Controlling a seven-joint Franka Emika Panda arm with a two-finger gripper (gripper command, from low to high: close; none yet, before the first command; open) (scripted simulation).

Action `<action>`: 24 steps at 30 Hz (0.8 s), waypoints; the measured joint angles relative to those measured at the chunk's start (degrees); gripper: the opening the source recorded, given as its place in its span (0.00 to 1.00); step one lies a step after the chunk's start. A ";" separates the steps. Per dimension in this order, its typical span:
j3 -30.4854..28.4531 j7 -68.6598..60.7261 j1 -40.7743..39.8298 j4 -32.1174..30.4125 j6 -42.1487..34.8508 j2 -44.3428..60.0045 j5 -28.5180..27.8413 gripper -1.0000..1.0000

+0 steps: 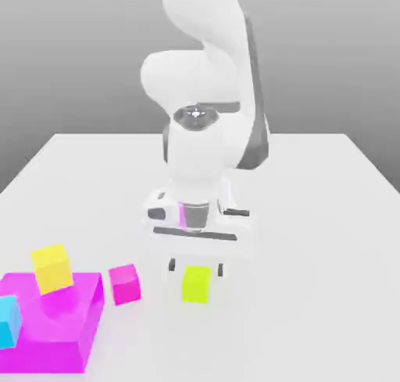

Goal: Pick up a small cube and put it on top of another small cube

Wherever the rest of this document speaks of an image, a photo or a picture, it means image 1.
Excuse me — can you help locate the small lime cube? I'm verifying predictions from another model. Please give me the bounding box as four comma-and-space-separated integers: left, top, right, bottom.
181, 265, 211, 305

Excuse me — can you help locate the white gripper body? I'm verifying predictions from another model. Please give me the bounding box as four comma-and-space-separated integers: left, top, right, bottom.
145, 221, 253, 265

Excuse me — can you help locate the large magenta box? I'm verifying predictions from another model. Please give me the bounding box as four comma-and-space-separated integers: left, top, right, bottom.
0, 272, 105, 375

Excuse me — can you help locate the small yellow cube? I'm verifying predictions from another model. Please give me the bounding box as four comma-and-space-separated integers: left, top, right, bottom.
30, 243, 75, 296

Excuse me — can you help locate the small magenta cube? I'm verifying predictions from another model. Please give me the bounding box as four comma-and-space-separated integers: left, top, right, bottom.
108, 263, 142, 307

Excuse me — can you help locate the small cyan cube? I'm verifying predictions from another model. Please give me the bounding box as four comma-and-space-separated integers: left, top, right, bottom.
0, 295, 23, 350

